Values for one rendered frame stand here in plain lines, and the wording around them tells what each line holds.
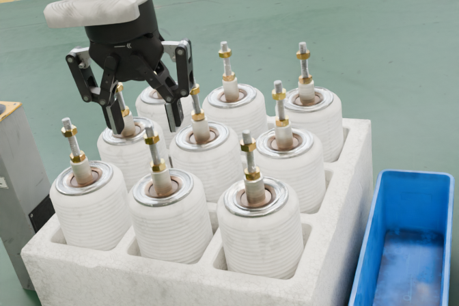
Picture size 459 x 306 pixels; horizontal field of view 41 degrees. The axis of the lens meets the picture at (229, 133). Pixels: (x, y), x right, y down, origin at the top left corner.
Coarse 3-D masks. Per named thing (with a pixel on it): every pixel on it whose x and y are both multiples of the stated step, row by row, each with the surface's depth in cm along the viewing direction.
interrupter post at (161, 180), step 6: (150, 168) 73; (156, 174) 72; (162, 174) 72; (168, 174) 73; (156, 180) 72; (162, 180) 72; (168, 180) 73; (156, 186) 73; (162, 186) 73; (168, 186) 73; (156, 192) 74; (162, 192) 73
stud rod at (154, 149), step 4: (148, 124) 70; (148, 128) 70; (152, 128) 70; (148, 132) 70; (152, 132) 70; (148, 136) 70; (152, 136) 70; (152, 144) 71; (156, 144) 71; (152, 148) 71; (156, 148) 71; (152, 152) 71; (156, 152) 71; (152, 156) 72; (156, 156) 72; (160, 156) 72; (152, 160) 72; (156, 160) 72; (160, 160) 72; (156, 164) 72
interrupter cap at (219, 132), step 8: (184, 128) 86; (192, 128) 85; (216, 128) 85; (224, 128) 84; (176, 136) 84; (184, 136) 84; (192, 136) 84; (216, 136) 83; (224, 136) 82; (176, 144) 82; (184, 144) 82; (192, 144) 82; (200, 144) 82; (208, 144) 81; (216, 144) 81
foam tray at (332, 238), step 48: (336, 192) 80; (48, 240) 80; (336, 240) 76; (48, 288) 81; (96, 288) 77; (144, 288) 74; (192, 288) 70; (240, 288) 68; (288, 288) 67; (336, 288) 78
